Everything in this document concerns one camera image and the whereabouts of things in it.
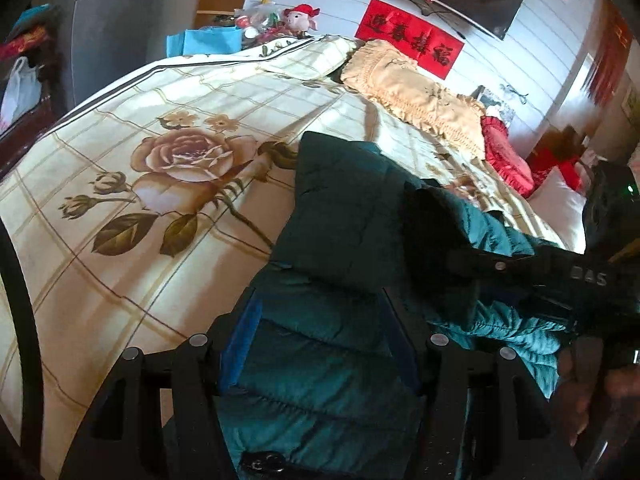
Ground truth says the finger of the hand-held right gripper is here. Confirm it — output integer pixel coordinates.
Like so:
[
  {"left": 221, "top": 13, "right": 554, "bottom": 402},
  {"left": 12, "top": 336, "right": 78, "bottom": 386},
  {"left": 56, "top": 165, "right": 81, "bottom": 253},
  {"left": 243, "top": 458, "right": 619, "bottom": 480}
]
[{"left": 446, "top": 247, "right": 551, "bottom": 286}]

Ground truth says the cream checked pillow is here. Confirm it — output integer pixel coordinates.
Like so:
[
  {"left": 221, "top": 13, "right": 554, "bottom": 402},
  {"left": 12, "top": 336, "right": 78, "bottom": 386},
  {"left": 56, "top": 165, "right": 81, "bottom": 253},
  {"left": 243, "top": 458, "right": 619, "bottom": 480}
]
[{"left": 260, "top": 35, "right": 361, "bottom": 81}]

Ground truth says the photo frame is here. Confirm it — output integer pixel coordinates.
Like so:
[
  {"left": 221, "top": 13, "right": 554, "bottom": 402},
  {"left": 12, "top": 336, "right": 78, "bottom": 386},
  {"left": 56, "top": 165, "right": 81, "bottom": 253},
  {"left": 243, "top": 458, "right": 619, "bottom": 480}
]
[{"left": 475, "top": 85, "right": 516, "bottom": 121}]

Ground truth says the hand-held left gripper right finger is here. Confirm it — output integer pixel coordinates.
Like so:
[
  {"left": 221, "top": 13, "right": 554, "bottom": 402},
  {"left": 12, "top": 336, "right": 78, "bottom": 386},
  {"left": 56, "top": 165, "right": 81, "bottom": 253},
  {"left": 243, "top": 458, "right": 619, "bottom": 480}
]
[{"left": 382, "top": 287, "right": 583, "bottom": 480}]

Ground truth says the white plastic bag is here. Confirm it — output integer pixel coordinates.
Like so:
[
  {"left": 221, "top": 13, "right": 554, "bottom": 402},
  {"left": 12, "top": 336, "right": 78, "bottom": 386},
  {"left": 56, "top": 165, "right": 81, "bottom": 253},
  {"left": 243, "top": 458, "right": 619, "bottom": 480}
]
[{"left": 0, "top": 56, "right": 43, "bottom": 126}]

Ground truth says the pink pig plush toy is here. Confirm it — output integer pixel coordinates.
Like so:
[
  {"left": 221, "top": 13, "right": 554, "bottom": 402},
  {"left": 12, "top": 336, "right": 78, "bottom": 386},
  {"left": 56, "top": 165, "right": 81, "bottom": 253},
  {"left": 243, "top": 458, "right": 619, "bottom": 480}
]
[{"left": 282, "top": 4, "right": 321, "bottom": 37}]

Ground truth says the red frilled pillow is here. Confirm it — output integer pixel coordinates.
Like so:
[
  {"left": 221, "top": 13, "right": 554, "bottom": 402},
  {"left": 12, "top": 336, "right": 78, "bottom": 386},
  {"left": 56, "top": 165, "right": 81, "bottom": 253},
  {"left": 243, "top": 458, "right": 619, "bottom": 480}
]
[{"left": 480, "top": 116, "right": 536, "bottom": 198}]

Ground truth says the grey refrigerator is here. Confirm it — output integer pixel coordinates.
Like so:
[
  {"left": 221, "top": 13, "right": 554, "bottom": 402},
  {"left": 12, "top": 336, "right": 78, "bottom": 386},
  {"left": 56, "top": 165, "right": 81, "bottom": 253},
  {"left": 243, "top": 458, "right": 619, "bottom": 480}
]
[{"left": 67, "top": 0, "right": 201, "bottom": 106}]

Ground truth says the wooden chair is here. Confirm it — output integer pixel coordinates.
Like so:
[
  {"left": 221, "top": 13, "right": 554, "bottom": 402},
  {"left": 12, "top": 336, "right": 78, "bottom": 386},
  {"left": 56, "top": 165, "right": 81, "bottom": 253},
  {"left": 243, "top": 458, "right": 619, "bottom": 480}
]
[{"left": 530, "top": 125, "right": 593, "bottom": 191}]

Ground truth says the person's right hand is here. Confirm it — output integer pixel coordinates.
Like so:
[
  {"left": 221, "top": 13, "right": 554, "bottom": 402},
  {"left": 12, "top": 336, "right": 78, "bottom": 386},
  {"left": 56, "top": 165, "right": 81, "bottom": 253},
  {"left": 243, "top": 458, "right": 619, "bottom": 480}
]
[{"left": 552, "top": 342, "right": 640, "bottom": 441}]

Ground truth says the green puffer jacket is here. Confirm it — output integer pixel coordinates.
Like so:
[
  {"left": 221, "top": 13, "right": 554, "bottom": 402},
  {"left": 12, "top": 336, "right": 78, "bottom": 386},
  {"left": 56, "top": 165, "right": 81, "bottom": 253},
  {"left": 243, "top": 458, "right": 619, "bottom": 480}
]
[{"left": 162, "top": 131, "right": 576, "bottom": 480}]

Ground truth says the blue paper bag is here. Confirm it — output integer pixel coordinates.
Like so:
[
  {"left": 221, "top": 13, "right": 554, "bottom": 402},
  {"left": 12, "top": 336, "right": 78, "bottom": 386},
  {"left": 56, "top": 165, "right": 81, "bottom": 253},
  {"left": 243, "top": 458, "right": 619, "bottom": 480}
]
[{"left": 166, "top": 27, "right": 243, "bottom": 57}]

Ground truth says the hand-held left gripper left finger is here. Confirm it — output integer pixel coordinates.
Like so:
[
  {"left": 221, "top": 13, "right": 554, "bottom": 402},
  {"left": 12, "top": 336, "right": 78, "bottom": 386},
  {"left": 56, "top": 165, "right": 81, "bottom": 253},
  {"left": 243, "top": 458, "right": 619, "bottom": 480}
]
[{"left": 60, "top": 287, "right": 261, "bottom": 480}]

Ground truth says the beige frilled pillow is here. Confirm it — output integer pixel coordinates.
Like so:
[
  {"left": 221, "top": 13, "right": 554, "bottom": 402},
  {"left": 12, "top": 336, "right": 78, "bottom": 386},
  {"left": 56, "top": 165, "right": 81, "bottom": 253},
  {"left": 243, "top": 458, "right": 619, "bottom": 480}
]
[{"left": 341, "top": 40, "right": 487, "bottom": 160}]

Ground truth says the red tassel wall hanging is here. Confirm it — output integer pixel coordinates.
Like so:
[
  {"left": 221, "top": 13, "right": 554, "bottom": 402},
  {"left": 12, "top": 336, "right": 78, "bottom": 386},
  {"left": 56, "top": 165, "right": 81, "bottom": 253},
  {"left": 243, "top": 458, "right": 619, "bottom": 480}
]
[{"left": 590, "top": 10, "right": 633, "bottom": 106}]

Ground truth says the red wall banner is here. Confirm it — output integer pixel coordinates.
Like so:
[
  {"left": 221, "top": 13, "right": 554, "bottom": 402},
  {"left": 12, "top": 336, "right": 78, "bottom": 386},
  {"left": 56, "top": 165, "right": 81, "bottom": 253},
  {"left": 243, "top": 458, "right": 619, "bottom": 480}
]
[{"left": 355, "top": 0, "right": 465, "bottom": 80}]

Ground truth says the clear plastic bag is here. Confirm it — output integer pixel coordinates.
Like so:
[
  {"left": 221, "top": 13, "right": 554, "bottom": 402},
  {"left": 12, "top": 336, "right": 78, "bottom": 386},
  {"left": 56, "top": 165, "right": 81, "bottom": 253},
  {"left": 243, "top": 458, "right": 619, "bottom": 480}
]
[{"left": 234, "top": 0, "right": 286, "bottom": 41}]

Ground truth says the cream floral checked bed quilt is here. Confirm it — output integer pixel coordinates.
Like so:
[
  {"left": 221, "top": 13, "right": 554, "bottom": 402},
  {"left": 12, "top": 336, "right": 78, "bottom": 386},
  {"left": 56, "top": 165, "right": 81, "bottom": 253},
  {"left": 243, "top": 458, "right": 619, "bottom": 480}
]
[{"left": 0, "top": 35, "right": 586, "bottom": 480}]

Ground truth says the white pillow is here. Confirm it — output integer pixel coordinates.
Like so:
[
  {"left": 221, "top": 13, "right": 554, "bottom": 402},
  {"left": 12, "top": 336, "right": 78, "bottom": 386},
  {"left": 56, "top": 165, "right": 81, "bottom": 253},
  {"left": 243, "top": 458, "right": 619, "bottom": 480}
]
[{"left": 527, "top": 167, "right": 588, "bottom": 253}]

